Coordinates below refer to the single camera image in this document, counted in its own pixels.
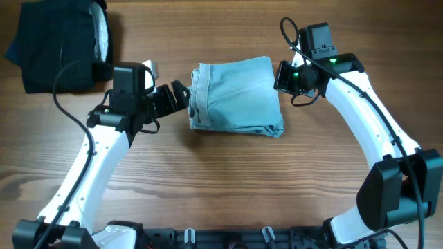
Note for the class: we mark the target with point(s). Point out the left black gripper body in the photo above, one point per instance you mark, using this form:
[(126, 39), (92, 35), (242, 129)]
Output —
[(158, 104)]

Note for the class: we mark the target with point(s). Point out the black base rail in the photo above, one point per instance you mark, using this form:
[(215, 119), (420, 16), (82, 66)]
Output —
[(291, 238)]

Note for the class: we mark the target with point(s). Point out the black fabric storage bag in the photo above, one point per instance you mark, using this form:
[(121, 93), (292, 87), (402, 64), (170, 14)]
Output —
[(62, 43)]

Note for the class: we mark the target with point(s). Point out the light blue denim shorts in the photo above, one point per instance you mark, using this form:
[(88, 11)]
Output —
[(236, 97)]

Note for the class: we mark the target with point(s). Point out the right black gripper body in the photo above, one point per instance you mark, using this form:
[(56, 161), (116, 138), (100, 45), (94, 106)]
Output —
[(291, 79)]

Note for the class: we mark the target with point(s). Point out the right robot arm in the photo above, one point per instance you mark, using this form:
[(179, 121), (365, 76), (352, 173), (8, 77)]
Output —
[(403, 182)]

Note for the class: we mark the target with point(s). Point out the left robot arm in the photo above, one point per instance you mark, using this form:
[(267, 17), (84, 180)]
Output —
[(67, 221)]

